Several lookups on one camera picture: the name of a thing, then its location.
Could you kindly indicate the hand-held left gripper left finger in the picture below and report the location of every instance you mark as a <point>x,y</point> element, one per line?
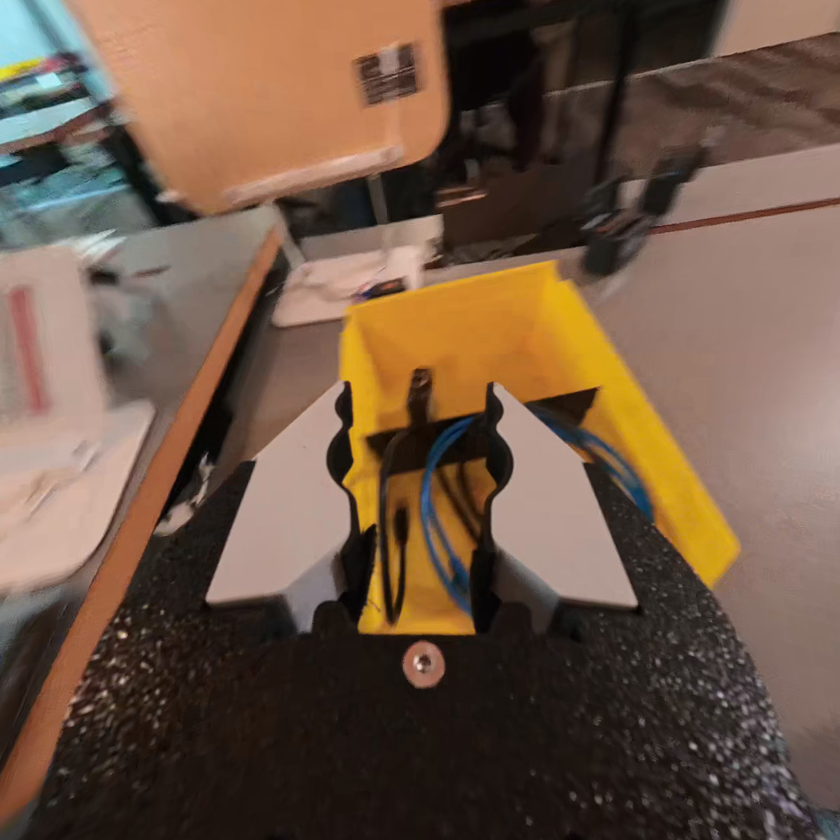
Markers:
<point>282,512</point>

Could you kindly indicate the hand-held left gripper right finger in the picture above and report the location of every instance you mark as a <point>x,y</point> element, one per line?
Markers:
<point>558,525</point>

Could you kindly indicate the yellow plastic bin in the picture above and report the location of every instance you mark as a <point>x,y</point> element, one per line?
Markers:
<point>459,328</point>

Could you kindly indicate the black bin divider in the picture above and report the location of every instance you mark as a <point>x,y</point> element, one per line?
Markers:
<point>407,449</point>

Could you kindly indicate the white paper sheets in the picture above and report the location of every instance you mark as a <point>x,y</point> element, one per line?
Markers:
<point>59,499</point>

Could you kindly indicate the white box with red stripe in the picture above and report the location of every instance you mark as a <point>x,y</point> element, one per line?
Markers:
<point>39,341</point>

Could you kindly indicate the black device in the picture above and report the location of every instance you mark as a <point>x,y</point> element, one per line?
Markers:
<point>623,229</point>

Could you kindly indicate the storage shelf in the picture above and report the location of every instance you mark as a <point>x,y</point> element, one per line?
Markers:
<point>52,131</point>

